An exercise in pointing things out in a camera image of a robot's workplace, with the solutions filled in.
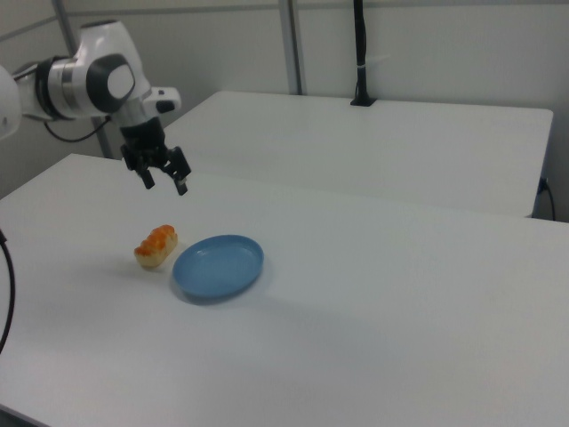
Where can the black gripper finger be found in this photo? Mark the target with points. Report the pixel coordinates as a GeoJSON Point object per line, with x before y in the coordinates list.
{"type": "Point", "coordinates": [148, 179]}
{"type": "Point", "coordinates": [180, 171]}

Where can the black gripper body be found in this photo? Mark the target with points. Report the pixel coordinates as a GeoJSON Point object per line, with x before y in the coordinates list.
{"type": "Point", "coordinates": [144, 142]}

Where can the orange glazed bread loaf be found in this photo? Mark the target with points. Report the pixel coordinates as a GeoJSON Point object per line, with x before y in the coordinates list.
{"type": "Point", "coordinates": [155, 249]}

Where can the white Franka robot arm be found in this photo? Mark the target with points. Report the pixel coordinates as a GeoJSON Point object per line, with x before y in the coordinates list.
{"type": "Point", "coordinates": [80, 84]}

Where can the blue oval plate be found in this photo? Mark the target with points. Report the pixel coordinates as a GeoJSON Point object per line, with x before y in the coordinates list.
{"type": "Point", "coordinates": [218, 269]}

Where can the white side table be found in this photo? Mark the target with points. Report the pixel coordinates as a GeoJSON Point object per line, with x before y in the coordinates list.
{"type": "Point", "coordinates": [364, 151]}

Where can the black pole with base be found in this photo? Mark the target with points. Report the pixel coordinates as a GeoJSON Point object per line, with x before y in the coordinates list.
{"type": "Point", "coordinates": [361, 49]}

